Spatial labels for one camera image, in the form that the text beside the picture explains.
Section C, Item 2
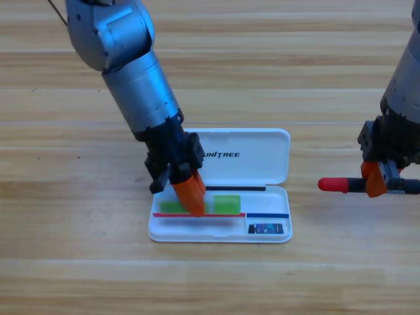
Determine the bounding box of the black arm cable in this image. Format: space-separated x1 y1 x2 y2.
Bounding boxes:
48 0 70 26

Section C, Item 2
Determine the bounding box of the red and black marker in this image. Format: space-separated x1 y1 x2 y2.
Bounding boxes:
317 177 420 196

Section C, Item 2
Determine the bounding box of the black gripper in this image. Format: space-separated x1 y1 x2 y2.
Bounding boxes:
134 116 207 218
357 114 420 199

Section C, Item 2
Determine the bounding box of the white Unitree pencil case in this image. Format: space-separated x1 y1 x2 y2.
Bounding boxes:
148 127 293 243

